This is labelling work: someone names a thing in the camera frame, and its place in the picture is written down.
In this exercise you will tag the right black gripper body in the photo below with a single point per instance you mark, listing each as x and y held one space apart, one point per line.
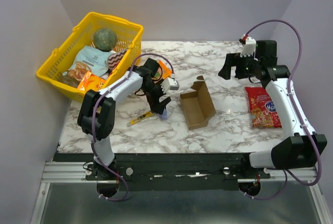
237 65

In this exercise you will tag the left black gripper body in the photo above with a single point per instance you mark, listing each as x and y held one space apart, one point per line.
154 93

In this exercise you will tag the small purple packaged item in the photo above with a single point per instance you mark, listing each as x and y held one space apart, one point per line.
164 115

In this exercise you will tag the yellow utility knife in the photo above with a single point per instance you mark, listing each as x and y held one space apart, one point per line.
140 118

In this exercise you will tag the brown cardboard express box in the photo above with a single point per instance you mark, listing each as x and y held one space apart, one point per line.
197 105

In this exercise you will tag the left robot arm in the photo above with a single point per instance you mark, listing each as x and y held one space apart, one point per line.
98 110

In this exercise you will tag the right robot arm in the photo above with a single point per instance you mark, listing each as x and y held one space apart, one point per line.
301 146

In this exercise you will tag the orange mango candy bag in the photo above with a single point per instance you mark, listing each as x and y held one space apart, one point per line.
163 72

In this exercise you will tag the red candy bag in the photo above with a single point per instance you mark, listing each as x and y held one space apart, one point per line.
262 109

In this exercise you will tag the striped wavy pouch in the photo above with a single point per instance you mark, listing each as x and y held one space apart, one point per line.
114 59

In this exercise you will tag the yellow plastic basket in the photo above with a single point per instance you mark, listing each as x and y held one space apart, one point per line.
66 66

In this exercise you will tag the orange cheese snack pack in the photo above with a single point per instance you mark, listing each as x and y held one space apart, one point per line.
91 82

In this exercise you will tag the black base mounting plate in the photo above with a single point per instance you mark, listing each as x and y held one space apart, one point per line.
168 171

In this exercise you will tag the light blue snack bag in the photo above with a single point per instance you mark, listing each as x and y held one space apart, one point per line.
88 59

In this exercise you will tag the green round melon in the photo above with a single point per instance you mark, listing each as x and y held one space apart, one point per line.
105 39

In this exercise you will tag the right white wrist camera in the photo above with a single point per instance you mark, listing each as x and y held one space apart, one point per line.
248 46

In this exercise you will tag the aluminium rail frame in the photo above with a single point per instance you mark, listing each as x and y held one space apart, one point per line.
65 196

